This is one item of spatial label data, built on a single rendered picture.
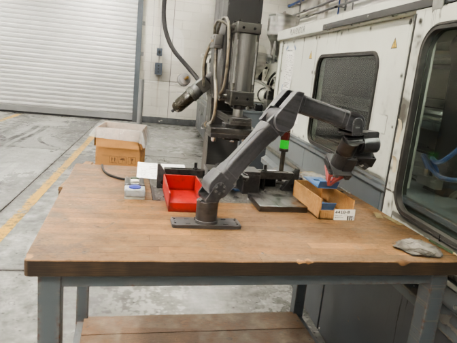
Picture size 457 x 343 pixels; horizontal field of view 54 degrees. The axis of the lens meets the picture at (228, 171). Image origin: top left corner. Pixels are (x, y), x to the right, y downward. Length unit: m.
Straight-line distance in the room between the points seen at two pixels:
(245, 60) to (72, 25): 9.46
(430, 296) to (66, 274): 0.96
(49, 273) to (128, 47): 9.85
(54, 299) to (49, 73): 10.04
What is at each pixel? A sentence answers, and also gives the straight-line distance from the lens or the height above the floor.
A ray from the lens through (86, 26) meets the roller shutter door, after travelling 10.92.
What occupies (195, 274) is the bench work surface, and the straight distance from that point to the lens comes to 1.09.
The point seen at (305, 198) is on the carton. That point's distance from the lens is 1.60.
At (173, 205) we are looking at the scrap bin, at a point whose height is 0.92.
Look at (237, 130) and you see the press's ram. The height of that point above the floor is 1.14.
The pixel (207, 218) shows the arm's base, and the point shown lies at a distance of 1.28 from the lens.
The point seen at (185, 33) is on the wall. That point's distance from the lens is 10.87.
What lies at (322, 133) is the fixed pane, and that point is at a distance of 2.59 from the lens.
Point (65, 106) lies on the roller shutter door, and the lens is 11.02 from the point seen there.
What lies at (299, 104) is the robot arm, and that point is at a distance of 1.30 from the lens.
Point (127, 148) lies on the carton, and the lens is 4.91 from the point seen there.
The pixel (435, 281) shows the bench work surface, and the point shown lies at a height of 0.83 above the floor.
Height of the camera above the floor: 1.34
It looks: 12 degrees down
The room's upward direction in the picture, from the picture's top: 6 degrees clockwise
